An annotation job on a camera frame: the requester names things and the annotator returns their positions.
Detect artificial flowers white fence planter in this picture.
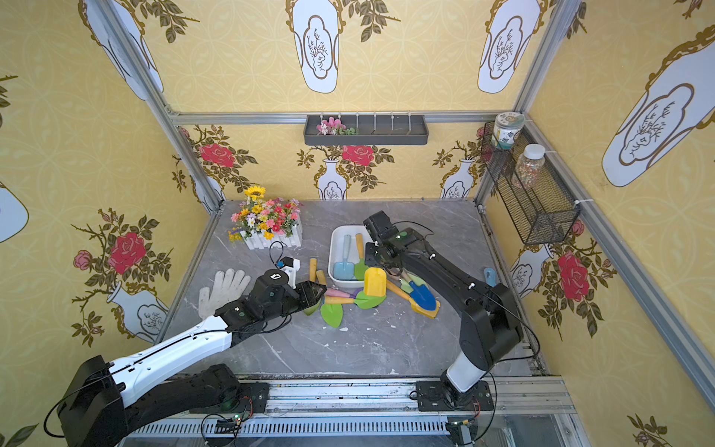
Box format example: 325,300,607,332
227,186,303,250

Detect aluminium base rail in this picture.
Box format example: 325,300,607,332
122,376,590,446

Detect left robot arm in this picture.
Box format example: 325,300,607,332
51,269,327,446

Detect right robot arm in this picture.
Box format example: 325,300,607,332
363,212,526,409

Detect light blue dustpan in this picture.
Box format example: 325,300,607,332
483,267,498,287

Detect white plastic storage box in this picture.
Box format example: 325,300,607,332
328,225,372,289

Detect clear jar white lid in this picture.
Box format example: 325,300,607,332
512,143,546,189

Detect purple trowel pink handle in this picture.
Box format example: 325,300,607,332
326,288,362,299

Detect dark wall shelf tray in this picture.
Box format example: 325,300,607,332
304,113,430,146

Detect light blue trowel white handle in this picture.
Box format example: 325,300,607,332
333,235,355,281

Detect blue trowel pale wooden handle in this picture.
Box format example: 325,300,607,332
400,271,438,313

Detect jar with patterned lid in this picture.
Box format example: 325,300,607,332
492,112,526,150

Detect green narrow trowel yellow handle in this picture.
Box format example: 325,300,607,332
316,270,344,328

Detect green pointed trowel yellow handle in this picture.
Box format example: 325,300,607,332
305,258,318,316

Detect yellow plastic scoop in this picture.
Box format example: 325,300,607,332
364,267,387,297

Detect green trowel brown wooden handle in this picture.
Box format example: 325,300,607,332
389,273,426,294

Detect black wire mesh basket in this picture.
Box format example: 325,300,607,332
482,122,581,245

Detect small pink flowers on shelf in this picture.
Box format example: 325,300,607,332
316,117,357,136

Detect white work glove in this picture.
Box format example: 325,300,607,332
197,268,251,320

